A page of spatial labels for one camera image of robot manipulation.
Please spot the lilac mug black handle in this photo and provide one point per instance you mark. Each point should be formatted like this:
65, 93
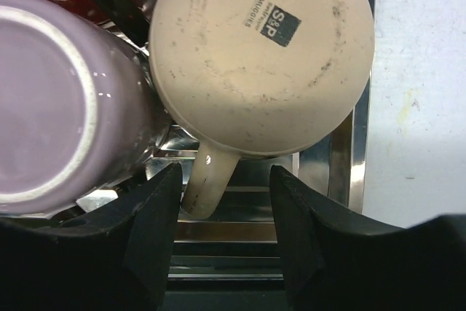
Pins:
75, 113

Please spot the beige round mug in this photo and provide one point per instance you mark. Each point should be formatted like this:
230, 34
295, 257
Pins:
256, 78

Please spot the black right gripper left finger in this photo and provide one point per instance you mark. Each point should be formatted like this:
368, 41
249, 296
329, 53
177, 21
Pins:
116, 257

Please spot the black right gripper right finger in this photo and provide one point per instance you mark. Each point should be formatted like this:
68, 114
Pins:
333, 258

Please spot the shiny steel tray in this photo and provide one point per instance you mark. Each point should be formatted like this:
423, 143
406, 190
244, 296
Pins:
238, 242

